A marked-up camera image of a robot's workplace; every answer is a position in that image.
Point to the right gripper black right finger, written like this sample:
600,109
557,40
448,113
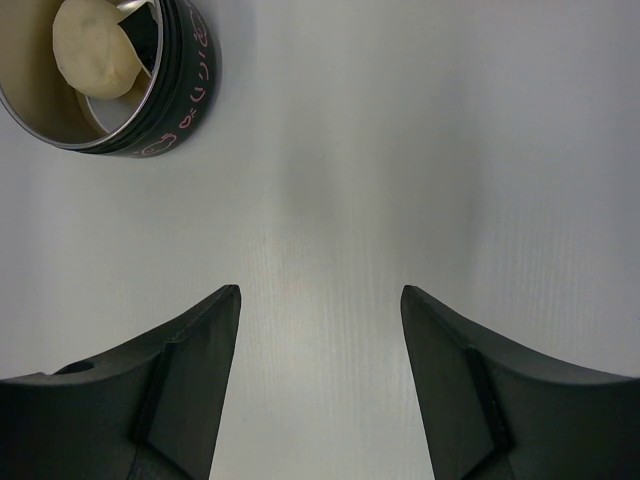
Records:
495,409

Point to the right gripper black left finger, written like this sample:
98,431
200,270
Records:
149,408

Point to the round cream rice cake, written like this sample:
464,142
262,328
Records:
92,51

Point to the green sushi roll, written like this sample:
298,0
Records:
140,25

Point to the round steel lunch box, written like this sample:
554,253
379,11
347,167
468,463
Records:
157,115

